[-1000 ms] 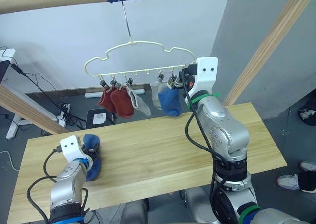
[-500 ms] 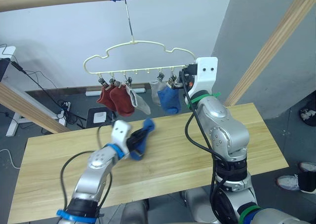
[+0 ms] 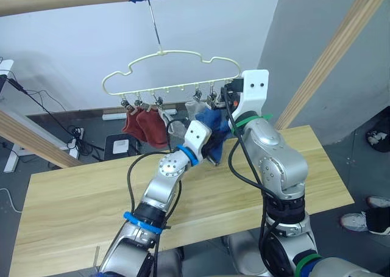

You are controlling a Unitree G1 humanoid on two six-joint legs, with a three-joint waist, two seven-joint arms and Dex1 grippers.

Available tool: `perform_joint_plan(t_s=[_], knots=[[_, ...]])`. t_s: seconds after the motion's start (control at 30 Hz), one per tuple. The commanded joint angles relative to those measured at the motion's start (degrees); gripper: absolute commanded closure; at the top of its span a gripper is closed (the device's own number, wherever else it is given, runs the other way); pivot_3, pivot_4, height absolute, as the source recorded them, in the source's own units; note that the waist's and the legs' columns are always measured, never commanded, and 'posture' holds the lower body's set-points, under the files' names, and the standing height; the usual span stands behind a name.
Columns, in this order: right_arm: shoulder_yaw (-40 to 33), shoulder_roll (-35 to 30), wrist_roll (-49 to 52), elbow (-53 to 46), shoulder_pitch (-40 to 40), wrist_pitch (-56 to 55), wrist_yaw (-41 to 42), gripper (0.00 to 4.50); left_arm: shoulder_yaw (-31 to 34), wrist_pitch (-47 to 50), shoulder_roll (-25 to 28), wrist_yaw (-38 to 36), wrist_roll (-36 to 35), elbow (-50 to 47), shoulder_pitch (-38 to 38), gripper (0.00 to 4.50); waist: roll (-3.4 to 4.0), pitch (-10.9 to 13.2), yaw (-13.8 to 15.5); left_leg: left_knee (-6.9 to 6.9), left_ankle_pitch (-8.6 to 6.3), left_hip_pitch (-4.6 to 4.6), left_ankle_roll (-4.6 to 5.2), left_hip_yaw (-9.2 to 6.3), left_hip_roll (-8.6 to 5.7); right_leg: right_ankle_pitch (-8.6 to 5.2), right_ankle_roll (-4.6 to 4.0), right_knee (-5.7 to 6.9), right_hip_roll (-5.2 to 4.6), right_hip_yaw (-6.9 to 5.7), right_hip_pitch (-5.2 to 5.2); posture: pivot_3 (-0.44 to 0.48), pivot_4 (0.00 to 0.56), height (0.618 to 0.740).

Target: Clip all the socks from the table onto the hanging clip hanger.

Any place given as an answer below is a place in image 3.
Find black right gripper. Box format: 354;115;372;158
211;78;245;112

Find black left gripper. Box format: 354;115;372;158
201;141;221;167

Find blue sock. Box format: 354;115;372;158
194;107;233;167

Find metal hanger hook rod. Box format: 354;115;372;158
140;0;165;53

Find blue wrist band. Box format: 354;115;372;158
176;145;199;167

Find grey sock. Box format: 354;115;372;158
184;99;210;123

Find white sock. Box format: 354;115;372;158
157;106;187;138

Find red sock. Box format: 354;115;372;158
136;109;169;148
122;107;144;142

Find white box on stool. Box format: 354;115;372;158
112;138;130;154

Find black stool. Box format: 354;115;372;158
103;133;140;162

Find white power strip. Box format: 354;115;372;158
102;107;178;121

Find white sneaker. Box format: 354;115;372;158
339;211;371;233
365;195;390;209

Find black and white shoe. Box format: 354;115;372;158
365;128;390;153

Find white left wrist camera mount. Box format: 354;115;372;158
183;120;213;164

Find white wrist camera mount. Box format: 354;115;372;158
230;69;271;120
183;120;213;164

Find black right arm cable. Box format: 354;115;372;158
220;86;286;261

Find green cable tie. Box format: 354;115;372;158
230;112;274;135

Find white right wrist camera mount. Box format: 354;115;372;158
230;69;271;120

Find cream clip hanger frame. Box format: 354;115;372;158
101;49;243;96

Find wooden rack slanted post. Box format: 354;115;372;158
274;0;390;131
0;109;82;169

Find black floor cables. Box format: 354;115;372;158
6;77;105;162

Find white floor cable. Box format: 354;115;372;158
0;187;24;214

